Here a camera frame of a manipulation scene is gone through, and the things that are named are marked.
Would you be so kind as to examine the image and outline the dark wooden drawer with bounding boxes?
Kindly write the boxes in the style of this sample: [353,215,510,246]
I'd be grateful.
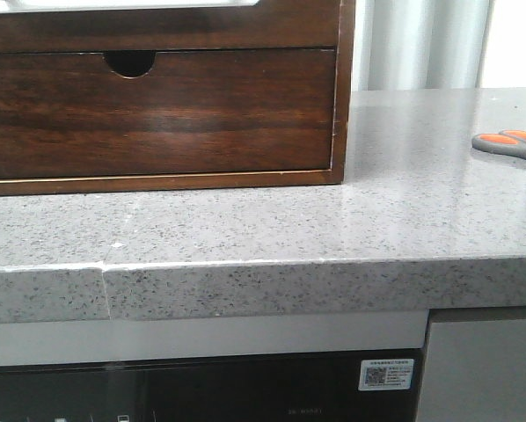
[0,48,336,179]
[0,1,348,53]

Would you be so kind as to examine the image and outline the grey orange handled scissors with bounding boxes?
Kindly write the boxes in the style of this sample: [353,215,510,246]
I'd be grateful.
[471,130,526,160]

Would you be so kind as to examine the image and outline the dark wooden drawer cabinet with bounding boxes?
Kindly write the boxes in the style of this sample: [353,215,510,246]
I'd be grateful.
[0,1,355,196]

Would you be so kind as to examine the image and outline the black built-in appliance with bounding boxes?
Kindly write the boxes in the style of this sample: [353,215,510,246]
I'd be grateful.
[0,310,427,421]

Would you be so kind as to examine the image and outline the white QR code sticker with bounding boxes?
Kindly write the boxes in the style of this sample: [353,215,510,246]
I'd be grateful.
[358,359,415,391]

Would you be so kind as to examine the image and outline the white sheer curtain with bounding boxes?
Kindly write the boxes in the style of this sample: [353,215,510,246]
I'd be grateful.
[352,1,494,91]

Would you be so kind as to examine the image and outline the grey cabinet door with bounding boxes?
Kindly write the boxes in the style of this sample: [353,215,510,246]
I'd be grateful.
[417,307,526,421]

